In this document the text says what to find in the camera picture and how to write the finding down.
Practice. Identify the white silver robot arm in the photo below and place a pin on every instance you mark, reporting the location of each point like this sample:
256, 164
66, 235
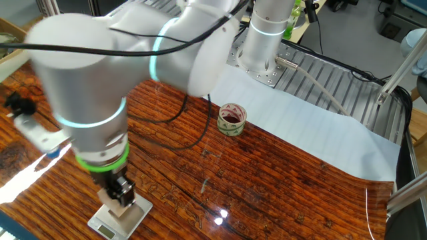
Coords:
83, 83

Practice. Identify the light wooden block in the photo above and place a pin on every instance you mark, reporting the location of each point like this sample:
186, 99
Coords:
120, 210

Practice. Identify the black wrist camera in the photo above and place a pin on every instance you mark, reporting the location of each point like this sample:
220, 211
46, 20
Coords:
20, 103

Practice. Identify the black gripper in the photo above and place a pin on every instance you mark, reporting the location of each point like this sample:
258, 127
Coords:
106, 181

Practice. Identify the white paper sheet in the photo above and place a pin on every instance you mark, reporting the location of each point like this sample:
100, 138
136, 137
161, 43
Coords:
300, 126

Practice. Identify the green plastic bottle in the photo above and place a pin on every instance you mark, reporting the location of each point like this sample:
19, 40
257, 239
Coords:
289, 31

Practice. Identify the light wooden table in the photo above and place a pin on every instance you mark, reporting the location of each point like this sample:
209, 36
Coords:
307, 30

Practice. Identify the silver camera bracket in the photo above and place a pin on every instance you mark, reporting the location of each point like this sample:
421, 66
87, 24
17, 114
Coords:
36, 133

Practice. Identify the wood grain vinyl mat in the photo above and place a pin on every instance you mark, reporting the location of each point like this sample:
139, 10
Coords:
267, 200

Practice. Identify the patterned tape roll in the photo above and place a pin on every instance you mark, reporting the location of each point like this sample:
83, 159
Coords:
223, 128

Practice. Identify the person in light blue clothing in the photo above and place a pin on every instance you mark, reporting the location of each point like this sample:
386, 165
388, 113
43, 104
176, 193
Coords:
412, 43

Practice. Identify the blue foam mat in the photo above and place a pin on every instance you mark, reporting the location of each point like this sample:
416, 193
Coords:
13, 226

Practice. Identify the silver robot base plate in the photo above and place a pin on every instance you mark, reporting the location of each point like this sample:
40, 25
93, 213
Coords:
263, 78

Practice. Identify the brown cardboard box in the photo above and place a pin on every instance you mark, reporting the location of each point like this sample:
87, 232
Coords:
13, 33

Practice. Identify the silver digital pocket scale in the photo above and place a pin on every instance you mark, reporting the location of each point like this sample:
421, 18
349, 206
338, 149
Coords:
136, 213

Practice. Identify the aluminium frame profile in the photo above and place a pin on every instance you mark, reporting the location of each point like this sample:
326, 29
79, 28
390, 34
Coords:
397, 73
407, 196

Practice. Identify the wooden stool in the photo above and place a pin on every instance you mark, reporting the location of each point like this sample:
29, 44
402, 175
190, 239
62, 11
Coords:
418, 126

